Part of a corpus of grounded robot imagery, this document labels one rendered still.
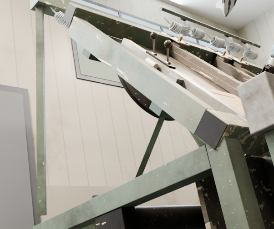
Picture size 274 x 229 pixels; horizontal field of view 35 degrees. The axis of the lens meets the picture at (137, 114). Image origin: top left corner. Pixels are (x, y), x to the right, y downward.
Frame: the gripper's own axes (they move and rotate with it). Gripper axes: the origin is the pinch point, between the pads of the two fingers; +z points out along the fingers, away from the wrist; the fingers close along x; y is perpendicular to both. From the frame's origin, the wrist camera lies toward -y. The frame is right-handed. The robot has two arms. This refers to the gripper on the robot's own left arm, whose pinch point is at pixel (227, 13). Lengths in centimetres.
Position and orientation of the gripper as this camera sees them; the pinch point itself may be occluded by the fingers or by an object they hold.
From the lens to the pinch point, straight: 194.0
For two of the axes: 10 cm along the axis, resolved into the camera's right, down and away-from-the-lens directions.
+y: -6.2, -0.7, 7.8
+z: -1.3, 9.9, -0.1
